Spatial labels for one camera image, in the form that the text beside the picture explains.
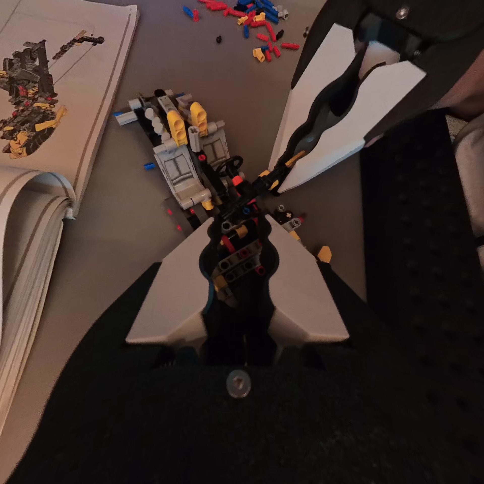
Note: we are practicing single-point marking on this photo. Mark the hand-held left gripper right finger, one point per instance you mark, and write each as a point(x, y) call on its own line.
point(306, 298)

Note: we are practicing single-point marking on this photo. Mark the person's white printed shirt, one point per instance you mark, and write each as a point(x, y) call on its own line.
point(470, 170)

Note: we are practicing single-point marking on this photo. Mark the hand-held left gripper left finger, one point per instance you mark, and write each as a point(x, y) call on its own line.
point(166, 302)

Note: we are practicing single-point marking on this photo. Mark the pile of red blue lego pins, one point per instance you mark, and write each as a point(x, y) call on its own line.
point(264, 36)

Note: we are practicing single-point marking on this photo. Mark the person's right hand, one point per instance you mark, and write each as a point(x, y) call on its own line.
point(461, 90)

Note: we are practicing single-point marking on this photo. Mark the lego car model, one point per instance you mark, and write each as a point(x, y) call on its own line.
point(177, 166)

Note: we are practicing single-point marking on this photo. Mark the lego instruction booklet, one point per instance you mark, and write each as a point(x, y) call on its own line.
point(94, 94)

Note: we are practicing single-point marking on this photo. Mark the black lego beam yellow axle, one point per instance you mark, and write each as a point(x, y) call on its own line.
point(264, 179)

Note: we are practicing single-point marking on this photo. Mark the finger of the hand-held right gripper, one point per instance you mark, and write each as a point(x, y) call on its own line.
point(378, 102)
point(317, 68)

